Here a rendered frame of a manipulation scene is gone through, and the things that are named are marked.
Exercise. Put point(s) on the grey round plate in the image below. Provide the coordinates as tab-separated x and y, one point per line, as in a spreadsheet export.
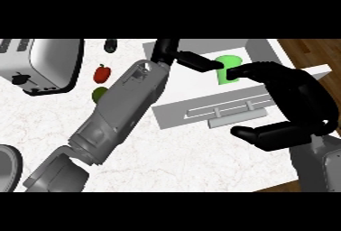
7	168

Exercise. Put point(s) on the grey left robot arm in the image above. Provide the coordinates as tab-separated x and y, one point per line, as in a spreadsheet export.
121	105

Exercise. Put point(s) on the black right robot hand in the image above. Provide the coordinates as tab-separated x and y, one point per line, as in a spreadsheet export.
305	99

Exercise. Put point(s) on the silver toaster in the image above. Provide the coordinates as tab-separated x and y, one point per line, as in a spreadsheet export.
44	60

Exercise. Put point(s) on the red bell pepper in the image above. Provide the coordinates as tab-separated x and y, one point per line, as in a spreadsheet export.
102	74

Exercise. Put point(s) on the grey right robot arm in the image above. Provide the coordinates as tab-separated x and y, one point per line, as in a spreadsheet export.
317	162

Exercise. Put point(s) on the white open drawer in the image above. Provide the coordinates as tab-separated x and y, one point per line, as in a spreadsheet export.
195	84

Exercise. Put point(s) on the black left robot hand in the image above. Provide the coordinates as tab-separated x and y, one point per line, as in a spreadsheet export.
195	60

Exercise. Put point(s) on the green cup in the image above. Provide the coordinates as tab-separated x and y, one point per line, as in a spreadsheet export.
229	61

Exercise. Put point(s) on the green round vegetable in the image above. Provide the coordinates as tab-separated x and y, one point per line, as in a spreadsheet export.
97	94

